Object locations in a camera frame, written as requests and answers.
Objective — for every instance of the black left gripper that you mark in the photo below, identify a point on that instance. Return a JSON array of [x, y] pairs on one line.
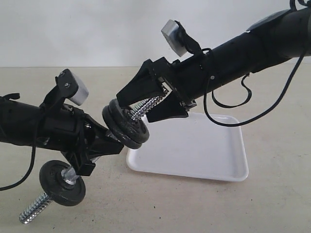
[[76, 134]]

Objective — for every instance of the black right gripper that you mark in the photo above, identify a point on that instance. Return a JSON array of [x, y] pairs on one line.
[[188, 80]]

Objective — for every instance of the chrome threaded dumbbell bar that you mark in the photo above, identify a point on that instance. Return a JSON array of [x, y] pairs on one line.
[[43, 200]]

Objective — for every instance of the black metal washer disc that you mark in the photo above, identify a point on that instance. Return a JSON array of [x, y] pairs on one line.
[[117, 132]]

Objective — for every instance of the black weight plate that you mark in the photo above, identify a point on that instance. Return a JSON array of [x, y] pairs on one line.
[[55, 186], [134, 129]]

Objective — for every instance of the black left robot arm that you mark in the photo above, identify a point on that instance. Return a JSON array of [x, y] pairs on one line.
[[18, 122]]

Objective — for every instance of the white rectangular tray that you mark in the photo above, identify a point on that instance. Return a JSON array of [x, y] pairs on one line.
[[192, 147]]

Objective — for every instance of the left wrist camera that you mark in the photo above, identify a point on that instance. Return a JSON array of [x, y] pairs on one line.
[[72, 87]]

